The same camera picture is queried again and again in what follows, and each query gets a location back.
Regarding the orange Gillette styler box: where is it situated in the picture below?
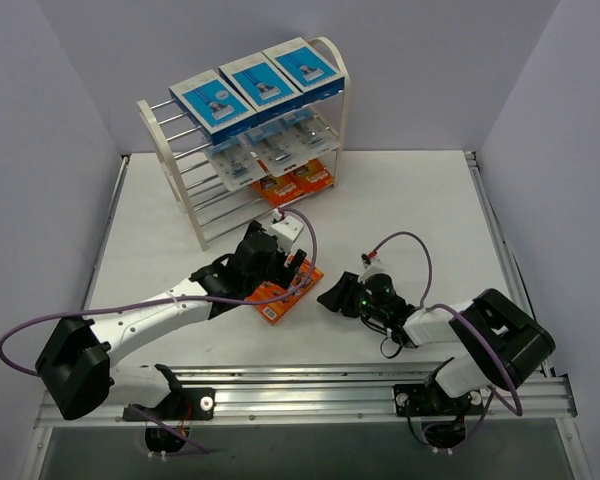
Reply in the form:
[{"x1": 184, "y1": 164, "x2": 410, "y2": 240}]
[{"x1": 247, "y1": 259, "x2": 324, "y2": 326}]

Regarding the orange Gillette Fusion5 box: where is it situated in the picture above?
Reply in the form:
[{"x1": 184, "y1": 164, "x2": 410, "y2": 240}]
[
  {"x1": 290, "y1": 158, "x2": 334, "y2": 193},
  {"x1": 251, "y1": 174, "x2": 305, "y2": 207}
]

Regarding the small blue cartridge pack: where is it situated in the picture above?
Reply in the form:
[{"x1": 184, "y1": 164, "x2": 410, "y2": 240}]
[{"x1": 204, "y1": 143, "x2": 267, "y2": 192}]

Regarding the gillette razor blister pack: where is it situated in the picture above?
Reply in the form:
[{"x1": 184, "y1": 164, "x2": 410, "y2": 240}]
[
  {"x1": 283, "y1": 115, "x2": 340, "y2": 158},
  {"x1": 244, "y1": 122, "x2": 311, "y2": 177}
]

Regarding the Gillette razor blister pack front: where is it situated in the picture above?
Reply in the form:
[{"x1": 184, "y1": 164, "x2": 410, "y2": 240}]
[{"x1": 283, "y1": 115, "x2": 340, "y2": 158}]

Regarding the blue Harry's box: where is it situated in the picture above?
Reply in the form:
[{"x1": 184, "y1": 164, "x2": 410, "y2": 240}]
[
  {"x1": 262, "y1": 37, "x2": 345, "y2": 104},
  {"x1": 169, "y1": 70, "x2": 258, "y2": 145},
  {"x1": 218, "y1": 52, "x2": 304, "y2": 123}
]

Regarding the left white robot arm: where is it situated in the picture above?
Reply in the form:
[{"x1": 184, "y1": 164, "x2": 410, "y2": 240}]
[{"x1": 35, "y1": 216, "x2": 307, "y2": 420}]

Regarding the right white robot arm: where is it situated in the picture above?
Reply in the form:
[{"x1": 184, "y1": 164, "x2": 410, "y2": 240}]
[{"x1": 318, "y1": 272, "x2": 556, "y2": 413}]

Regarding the cream metal-rod shelf rack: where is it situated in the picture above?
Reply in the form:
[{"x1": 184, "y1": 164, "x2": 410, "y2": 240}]
[{"x1": 137, "y1": 37, "x2": 351, "y2": 249}]

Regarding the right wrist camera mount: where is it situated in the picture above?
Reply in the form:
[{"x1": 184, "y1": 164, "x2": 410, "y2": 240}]
[{"x1": 359, "y1": 250, "x2": 385, "y2": 283}]

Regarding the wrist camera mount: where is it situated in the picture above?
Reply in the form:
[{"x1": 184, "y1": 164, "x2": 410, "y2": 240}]
[
  {"x1": 359, "y1": 250, "x2": 385, "y2": 283},
  {"x1": 266, "y1": 209, "x2": 304, "y2": 254}
]

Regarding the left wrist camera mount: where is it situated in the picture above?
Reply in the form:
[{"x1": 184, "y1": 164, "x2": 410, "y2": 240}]
[{"x1": 266, "y1": 209, "x2": 304, "y2": 254}]

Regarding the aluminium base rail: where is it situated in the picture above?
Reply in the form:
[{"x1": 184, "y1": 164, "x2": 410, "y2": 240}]
[{"x1": 34, "y1": 363, "x2": 577, "y2": 428}]

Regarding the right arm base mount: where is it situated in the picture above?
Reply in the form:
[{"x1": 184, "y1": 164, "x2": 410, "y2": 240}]
[{"x1": 392, "y1": 383, "x2": 485, "y2": 452}]

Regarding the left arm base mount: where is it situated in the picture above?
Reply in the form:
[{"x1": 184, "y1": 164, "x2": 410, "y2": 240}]
[{"x1": 122, "y1": 387, "x2": 216, "y2": 458}]

